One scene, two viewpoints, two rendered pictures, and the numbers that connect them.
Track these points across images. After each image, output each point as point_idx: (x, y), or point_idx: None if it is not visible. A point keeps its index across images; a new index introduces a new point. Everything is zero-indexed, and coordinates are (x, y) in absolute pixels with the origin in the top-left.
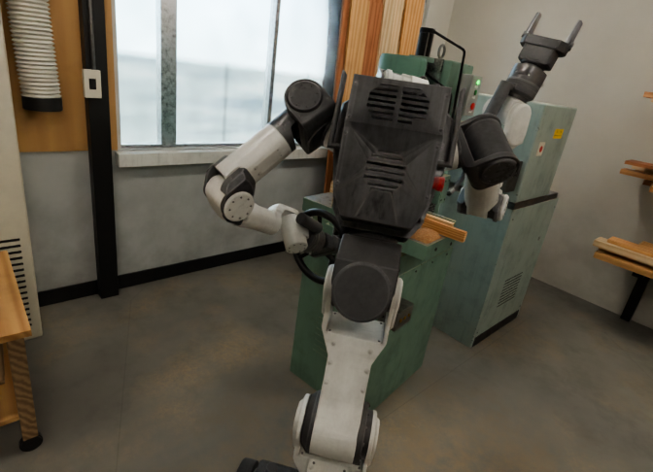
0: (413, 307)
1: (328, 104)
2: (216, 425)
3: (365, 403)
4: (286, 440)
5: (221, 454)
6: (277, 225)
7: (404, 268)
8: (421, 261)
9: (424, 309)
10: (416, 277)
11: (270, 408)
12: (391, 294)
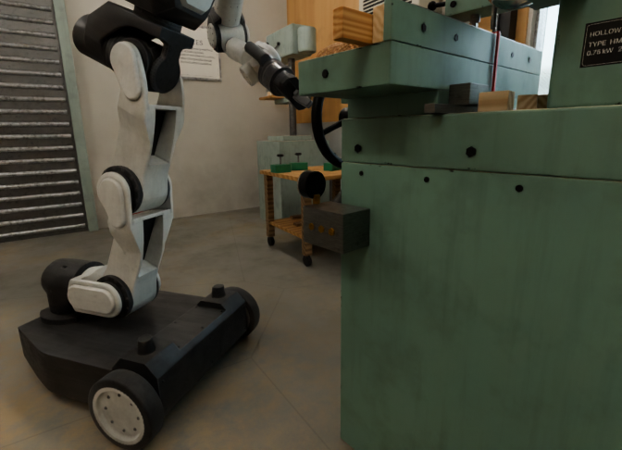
0: (454, 298)
1: None
2: (328, 319)
3: (124, 167)
4: (308, 361)
5: (295, 324)
6: (240, 56)
7: (378, 151)
8: (445, 159)
9: (532, 363)
10: (436, 200)
11: None
12: (73, 28)
